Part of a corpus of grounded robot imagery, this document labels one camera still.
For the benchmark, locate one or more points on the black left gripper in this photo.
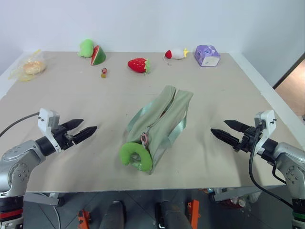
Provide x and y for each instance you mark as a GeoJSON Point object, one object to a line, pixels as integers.
{"type": "Point", "coordinates": [62, 136]}

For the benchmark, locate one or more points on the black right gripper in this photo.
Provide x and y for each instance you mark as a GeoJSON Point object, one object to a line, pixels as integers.
{"type": "Point", "coordinates": [246, 139]}

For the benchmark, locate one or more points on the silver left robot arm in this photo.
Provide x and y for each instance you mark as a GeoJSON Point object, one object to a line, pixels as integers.
{"type": "Point", "coordinates": [16, 162]}

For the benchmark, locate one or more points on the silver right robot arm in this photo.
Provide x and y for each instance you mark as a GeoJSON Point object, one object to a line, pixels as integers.
{"type": "Point", "coordinates": [287, 164]}

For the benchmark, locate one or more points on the green fabric bag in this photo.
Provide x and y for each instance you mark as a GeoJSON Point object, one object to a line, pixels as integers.
{"type": "Point", "coordinates": [159, 126]}

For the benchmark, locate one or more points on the small red green toy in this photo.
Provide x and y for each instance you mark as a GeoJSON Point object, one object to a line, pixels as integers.
{"type": "Point", "coordinates": [104, 72]}

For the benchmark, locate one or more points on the pink zipper pull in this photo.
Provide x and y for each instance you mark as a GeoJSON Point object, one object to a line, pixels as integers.
{"type": "Point", "coordinates": [144, 138]}

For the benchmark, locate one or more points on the plush watermelon slice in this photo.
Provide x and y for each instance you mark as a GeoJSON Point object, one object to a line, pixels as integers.
{"type": "Point", "coordinates": [98, 56]}

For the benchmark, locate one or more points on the purple tissue pack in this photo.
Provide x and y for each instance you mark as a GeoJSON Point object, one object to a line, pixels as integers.
{"type": "Point", "coordinates": [206, 56]}

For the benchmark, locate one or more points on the bread in plastic bag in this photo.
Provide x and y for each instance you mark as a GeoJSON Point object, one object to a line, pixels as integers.
{"type": "Point", "coordinates": [29, 66]}

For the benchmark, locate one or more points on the green plush toy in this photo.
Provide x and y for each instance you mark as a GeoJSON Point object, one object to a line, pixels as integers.
{"type": "Point", "coordinates": [85, 48]}

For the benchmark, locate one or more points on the red plush strawberry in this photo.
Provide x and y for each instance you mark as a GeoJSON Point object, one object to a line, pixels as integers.
{"type": "Point", "coordinates": [138, 65]}

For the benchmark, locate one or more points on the orange clamp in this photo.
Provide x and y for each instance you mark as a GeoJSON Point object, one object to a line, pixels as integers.
{"type": "Point", "coordinates": [84, 218]}
{"type": "Point", "coordinates": [193, 213]}

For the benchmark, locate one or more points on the dark rounded robot leg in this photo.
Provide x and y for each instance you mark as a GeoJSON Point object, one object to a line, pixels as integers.
{"type": "Point", "coordinates": [113, 215]}
{"type": "Point", "coordinates": [172, 215]}

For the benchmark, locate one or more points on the white red plush toy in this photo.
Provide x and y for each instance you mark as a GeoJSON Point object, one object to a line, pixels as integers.
{"type": "Point", "coordinates": [175, 53]}

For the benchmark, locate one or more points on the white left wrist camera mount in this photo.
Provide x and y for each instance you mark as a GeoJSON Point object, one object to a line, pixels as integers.
{"type": "Point", "coordinates": [46, 121]}

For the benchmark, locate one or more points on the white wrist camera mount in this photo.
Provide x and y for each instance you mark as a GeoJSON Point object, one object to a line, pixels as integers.
{"type": "Point", "coordinates": [46, 121]}
{"type": "Point", "coordinates": [267, 124]}

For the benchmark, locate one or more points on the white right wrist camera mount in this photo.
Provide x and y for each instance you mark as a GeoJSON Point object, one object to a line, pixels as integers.
{"type": "Point", "coordinates": [267, 124]}

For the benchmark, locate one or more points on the grey table bracket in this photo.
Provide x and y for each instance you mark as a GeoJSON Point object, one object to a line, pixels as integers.
{"type": "Point", "coordinates": [41, 198]}
{"type": "Point", "coordinates": [232, 192]}

